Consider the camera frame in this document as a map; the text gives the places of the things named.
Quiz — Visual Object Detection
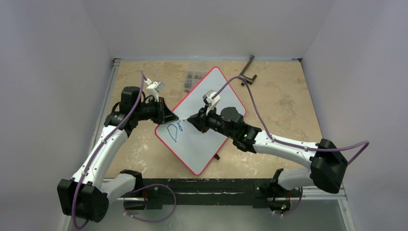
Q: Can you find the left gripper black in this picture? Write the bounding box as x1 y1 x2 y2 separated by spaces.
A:
135 97 177 125

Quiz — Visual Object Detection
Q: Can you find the whiteboard with red frame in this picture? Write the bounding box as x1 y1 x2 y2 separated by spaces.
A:
154 66 227 175

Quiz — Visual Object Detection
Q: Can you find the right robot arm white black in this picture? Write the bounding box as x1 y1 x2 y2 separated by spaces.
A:
187 107 348 196

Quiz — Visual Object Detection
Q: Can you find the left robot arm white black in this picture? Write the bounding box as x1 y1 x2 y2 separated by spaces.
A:
57 86 179 222

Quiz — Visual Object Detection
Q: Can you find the clear plastic screw box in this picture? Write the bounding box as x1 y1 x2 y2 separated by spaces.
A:
183 56 223 92

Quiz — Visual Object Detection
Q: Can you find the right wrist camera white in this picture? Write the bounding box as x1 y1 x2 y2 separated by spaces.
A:
203 90 221 116

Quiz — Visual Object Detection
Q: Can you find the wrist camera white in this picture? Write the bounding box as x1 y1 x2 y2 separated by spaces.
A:
203 90 221 116
145 79 165 102

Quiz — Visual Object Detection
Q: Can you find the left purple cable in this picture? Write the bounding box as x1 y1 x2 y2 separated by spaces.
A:
70 70 149 230

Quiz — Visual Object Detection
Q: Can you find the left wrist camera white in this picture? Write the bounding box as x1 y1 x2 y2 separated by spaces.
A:
145 79 165 102

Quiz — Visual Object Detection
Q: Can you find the aluminium frame rail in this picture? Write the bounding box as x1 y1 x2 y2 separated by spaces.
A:
65 58 122 231

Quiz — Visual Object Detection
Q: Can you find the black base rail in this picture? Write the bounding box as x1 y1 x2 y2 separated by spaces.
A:
124 179 301 210

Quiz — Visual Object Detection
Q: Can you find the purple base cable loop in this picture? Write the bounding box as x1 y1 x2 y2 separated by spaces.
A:
123 183 177 223

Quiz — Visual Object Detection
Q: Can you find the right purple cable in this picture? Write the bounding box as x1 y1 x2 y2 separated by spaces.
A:
213 76 370 166

